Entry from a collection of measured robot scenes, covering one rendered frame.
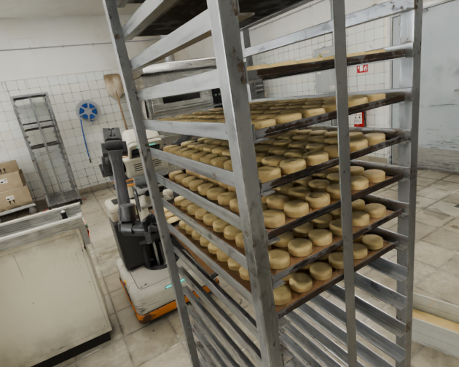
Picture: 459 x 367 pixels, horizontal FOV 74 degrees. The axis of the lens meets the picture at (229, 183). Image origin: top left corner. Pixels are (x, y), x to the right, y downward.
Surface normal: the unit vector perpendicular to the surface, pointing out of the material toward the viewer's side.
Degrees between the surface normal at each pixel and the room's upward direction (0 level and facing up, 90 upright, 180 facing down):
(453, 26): 90
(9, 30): 90
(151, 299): 90
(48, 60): 90
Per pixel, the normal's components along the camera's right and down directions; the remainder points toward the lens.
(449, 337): -0.67, 0.32
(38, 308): 0.47, 0.20
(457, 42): -0.85, 0.28
